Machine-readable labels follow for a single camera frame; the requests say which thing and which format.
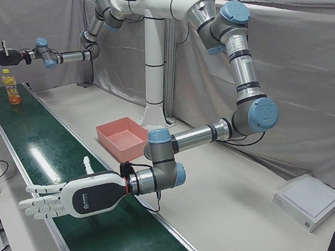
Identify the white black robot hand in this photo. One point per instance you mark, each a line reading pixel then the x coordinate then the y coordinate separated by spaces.
pixel 91 196

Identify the orange tea bottle yellow cap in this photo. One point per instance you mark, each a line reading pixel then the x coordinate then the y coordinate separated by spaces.
pixel 12 88

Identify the silver blue-capped robot arm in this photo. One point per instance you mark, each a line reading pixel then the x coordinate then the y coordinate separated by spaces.
pixel 244 72
pixel 73 56

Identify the pink plastic basket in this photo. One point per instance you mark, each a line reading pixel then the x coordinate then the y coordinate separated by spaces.
pixel 132 129

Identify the white robot torso column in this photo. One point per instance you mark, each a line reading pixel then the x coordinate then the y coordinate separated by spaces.
pixel 151 58

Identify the flat white box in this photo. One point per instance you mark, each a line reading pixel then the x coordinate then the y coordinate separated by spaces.
pixel 310 200

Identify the grey cloth curtain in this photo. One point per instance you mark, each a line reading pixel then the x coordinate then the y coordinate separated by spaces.
pixel 301 87

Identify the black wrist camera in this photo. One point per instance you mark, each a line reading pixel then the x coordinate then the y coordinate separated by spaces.
pixel 26 58
pixel 126 168

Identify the green conveyor belt aluminium frame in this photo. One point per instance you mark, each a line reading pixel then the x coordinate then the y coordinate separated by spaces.
pixel 36 130

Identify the aluminium post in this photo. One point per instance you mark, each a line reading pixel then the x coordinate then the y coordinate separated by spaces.
pixel 170 71

